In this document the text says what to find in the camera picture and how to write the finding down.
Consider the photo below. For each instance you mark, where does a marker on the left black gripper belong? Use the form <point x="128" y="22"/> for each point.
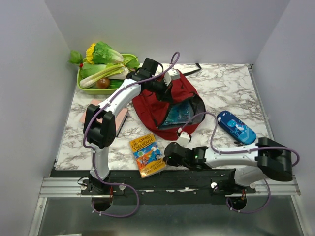
<point x="165" y="96"/>

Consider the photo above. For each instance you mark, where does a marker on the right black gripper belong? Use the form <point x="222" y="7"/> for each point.
<point x="171" y="161"/>

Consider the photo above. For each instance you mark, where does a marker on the red backpack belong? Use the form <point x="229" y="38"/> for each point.
<point x="153" y="113"/>

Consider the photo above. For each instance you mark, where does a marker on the teal blue book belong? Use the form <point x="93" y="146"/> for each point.
<point x="178" y="115"/>

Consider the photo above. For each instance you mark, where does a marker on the orange treehouse book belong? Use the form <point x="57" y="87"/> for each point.
<point x="147" y="154"/>

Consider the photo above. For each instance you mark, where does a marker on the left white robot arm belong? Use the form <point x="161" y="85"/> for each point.
<point x="99" y="136"/>

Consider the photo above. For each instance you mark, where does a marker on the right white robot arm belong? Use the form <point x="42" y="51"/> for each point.
<point x="258" y="161"/>

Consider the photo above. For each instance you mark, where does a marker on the white radish toy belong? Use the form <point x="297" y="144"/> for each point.
<point x="121" y="75"/>

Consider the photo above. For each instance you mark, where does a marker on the pink book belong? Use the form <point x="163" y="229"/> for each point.
<point x="120" y="118"/>

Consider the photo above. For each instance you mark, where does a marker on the blue dinosaur pencil case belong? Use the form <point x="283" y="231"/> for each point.
<point x="236" y="128"/>

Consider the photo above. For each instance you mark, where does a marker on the brown onion toy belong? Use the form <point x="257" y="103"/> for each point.
<point x="103" y="83"/>

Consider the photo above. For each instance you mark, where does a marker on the green lettuce toy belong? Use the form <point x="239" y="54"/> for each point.
<point x="104" y="54"/>

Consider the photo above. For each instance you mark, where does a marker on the green plastic tray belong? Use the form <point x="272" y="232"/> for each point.
<point x="132" y="64"/>

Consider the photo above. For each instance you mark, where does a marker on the celery stalk toy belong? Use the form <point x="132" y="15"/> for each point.
<point x="91" y="80"/>

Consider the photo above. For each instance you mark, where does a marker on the bok choy toy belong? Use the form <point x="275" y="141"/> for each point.
<point x="88" y="69"/>

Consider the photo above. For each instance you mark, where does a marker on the yellow flower toy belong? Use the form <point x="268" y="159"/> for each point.
<point x="89" y="54"/>

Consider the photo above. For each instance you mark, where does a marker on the green leafy sprig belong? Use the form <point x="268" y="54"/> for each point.
<point x="75" y="57"/>

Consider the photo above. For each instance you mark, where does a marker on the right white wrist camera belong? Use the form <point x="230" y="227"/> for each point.
<point x="183" y="137"/>

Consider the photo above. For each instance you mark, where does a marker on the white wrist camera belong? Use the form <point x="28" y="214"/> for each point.
<point x="183" y="137"/>
<point x="172" y="74"/>

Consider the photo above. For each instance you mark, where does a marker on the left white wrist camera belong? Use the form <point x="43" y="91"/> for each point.
<point x="172" y="74"/>

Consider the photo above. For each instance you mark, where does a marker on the black mounting base plate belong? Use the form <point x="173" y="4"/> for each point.
<point x="170" y="187"/>

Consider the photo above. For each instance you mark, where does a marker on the aluminium rail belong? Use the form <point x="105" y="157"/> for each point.
<point x="68" y="187"/>

